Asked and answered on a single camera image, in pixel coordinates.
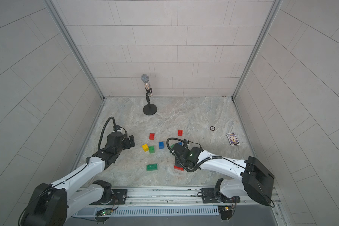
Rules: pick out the left controller board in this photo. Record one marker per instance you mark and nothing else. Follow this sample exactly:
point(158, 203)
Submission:
point(103, 215)

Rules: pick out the aluminium front rail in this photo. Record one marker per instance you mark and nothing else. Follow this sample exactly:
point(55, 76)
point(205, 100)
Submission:
point(173, 196)

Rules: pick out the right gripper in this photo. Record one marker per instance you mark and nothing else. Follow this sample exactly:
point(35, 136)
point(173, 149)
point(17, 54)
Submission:
point(176, 161)

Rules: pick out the yellow small lego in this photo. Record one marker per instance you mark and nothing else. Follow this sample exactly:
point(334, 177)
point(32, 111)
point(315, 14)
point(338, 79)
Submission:
point(145, 147)

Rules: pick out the glitter microphone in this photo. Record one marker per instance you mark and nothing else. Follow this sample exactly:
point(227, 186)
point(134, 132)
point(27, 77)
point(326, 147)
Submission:
point(145, 80)

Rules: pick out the green long lego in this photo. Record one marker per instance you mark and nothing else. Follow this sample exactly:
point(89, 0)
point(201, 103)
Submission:
point(151, 167)

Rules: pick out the black microphone stand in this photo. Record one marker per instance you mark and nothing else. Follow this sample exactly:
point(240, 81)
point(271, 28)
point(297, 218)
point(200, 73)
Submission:
point(149, 109)

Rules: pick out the right controller board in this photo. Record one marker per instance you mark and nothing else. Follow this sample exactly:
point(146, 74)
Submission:
point(226, 212)

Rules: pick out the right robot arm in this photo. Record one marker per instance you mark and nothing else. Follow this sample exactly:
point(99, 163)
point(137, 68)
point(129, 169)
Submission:
point(248, 177)

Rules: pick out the vented cable duct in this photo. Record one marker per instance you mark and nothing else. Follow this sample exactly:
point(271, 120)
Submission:
point(148, 211)

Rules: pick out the playing card box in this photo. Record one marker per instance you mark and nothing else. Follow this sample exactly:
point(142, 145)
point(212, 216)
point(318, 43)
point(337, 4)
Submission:
point(232, 138)

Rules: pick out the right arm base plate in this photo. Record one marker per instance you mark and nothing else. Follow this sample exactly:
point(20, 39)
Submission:
point(209, 196)

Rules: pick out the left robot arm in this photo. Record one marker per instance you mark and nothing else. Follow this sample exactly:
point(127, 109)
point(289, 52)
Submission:
point(53, 204)

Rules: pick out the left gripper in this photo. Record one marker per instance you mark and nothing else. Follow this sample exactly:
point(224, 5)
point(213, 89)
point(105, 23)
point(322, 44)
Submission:
point(127, 140)

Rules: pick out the red long lego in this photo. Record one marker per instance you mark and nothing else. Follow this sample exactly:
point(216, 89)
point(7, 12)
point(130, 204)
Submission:
point(178, 168)

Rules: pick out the controller board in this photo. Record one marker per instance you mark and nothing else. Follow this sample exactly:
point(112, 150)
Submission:
point(226, 212)
point(103, 215)

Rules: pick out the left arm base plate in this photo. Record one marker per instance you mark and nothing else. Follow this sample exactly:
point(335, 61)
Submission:
point(119, 197)

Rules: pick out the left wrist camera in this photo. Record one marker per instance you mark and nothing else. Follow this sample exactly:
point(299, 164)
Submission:
point(117, 128)

